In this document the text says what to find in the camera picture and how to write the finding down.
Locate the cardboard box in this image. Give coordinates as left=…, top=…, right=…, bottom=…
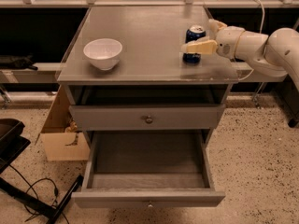
left=40, top=87, right=90, bottom=161

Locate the white bowl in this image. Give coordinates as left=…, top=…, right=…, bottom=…
left=83, top=38, right=122, bottom=71

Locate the black stand frame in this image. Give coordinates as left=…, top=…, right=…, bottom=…
left=0, top=119, right=83, bottom=224

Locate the grey drawer cabinet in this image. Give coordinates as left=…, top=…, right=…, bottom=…
left=55, top=5, right=240, bottom=135

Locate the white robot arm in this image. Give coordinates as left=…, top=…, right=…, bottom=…
left=181, top=19, right=299, bottom=90

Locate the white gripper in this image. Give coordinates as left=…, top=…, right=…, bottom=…
left=181, top=19, right=245, bottom=59

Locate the white cable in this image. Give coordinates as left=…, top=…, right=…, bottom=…
left=236, top=0, right=265, bottom=82

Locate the closed grey upper drawer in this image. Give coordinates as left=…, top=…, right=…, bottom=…
left=69, top=105, right=225, bottom=131

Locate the blue pepsi can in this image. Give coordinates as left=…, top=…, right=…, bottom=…
left=183, top=24, right=206, bottom=64

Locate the open grey drawer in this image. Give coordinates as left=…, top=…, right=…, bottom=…
left=72, top=131, right=225, bottom=208

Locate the black object on rail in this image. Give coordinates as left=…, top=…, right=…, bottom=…
left=0, top=55, right=37, bottom=70

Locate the black floor cable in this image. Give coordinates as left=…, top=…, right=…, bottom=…
left=8, top=164, right=70, bottom=224

